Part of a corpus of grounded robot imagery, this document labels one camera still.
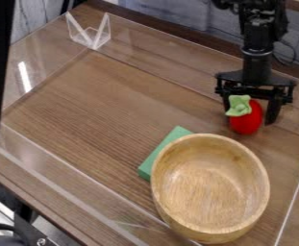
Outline round wooden bowl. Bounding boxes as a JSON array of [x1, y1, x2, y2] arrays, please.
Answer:
[[149, 134, 271, 244]]

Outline green foam block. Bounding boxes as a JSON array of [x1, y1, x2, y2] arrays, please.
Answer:
[[137, 125, 193, 183]]

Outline black metal mount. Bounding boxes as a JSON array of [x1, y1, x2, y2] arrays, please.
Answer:
[[0, 214, 58, 246]]

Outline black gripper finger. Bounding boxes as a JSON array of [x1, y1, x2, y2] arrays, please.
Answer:
[[221, 93, 231, 112], [264, 97, 283, 125]]

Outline clear acrylic tray wall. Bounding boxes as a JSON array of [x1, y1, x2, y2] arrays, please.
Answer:
[[0, 6, 299, 246]]

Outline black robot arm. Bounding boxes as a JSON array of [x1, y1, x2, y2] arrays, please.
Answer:
[[212, 0, 296, 125]]

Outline red felt fruit green leaves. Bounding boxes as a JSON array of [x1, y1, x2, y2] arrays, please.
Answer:
[[224, 95, 263, 135]]

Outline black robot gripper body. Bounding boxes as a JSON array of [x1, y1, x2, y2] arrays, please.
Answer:
[[215, 70, 296, 105]]

